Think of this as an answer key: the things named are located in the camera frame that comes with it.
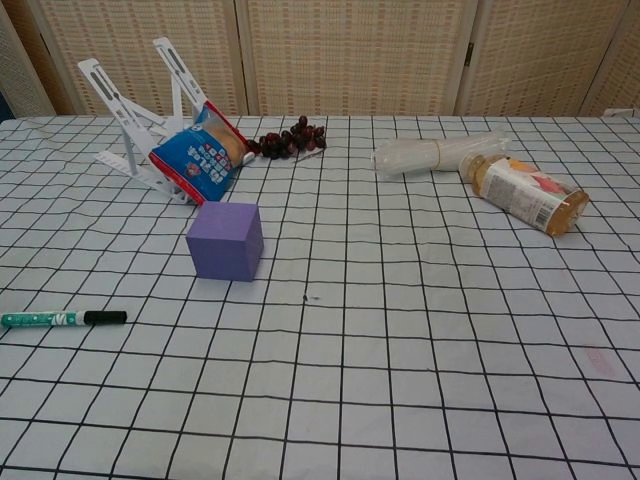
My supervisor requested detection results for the white black checkered tablecloth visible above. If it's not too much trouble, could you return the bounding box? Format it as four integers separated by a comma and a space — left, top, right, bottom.
0, 113, 640, 480

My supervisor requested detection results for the green marker with black cap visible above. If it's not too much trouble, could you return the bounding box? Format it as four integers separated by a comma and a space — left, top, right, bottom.
0, 309, 128, 330

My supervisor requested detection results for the purple foam cube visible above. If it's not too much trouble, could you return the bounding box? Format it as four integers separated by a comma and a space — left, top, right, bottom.
185, 201, 265, 283

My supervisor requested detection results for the blue snack bag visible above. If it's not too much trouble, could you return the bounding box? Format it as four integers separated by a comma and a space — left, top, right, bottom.
147, 99, 250, 208

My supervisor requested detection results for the clear plastic bag roll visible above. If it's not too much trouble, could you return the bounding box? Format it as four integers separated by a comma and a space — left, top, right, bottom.
371, 126, 513, 177

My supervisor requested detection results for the amber tea bottle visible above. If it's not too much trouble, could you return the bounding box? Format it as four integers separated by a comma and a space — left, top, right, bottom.
459, 151, 591, 238

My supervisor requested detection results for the dark red grape bunch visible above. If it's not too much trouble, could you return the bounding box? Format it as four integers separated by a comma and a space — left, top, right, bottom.
244, 114, 328, 162

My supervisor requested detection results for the white folding stand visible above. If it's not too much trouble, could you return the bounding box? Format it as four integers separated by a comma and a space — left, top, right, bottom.
77, 36, 212, 207

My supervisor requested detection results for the woven folding screen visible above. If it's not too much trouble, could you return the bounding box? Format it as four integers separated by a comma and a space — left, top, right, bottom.
0, 0, 640, 119

